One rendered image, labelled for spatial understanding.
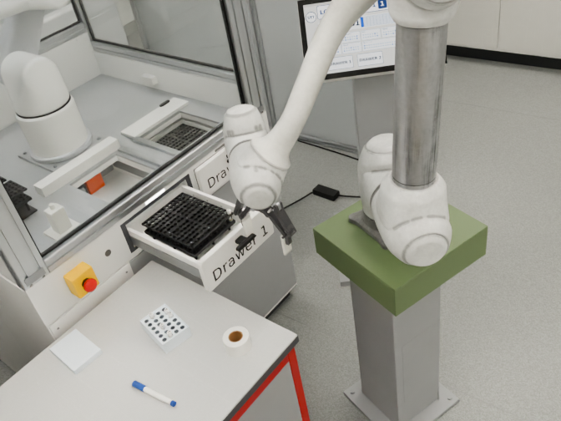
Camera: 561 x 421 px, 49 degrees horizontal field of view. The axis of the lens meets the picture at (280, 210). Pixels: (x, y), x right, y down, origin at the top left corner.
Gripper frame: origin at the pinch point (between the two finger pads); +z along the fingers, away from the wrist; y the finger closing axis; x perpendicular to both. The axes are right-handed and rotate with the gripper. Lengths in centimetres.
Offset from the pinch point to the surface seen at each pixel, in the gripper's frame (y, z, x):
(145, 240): 35.2, 2.9, 15.6
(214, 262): 8.8, 1.5, 12.9
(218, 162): 40.8, 0.6, -23.2
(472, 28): 69, 66, -288
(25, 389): 33, 15, 65
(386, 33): 20, -16, -99
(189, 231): 24.2, 1.2, 7.2
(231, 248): 8.8, 1.8, 6.0
